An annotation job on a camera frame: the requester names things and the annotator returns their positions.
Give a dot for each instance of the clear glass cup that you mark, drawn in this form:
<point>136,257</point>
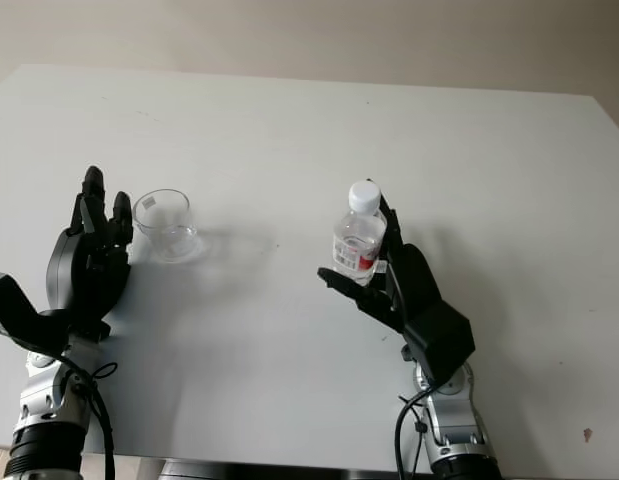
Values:
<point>169,227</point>

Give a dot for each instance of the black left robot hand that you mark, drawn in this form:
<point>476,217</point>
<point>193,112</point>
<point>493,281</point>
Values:
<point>71,270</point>

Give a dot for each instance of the clear plastic water bottle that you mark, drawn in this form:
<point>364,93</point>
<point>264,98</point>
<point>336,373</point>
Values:
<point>356,240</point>

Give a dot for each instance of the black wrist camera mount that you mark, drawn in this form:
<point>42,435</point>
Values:
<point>14,315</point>
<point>441,340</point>

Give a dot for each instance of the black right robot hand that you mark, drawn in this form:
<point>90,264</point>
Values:
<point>411,285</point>

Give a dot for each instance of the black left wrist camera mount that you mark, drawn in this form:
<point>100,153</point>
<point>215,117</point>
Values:
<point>14,315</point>

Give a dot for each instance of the black robot torso edge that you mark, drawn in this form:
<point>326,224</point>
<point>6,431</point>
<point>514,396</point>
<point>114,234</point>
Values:
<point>289,472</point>

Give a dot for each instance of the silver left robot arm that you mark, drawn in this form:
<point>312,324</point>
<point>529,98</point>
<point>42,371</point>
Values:
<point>46,410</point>

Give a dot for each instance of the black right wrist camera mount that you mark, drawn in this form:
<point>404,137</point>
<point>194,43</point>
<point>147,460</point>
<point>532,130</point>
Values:
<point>441,340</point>

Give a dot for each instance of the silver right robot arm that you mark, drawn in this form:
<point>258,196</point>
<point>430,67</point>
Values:
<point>454,430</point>

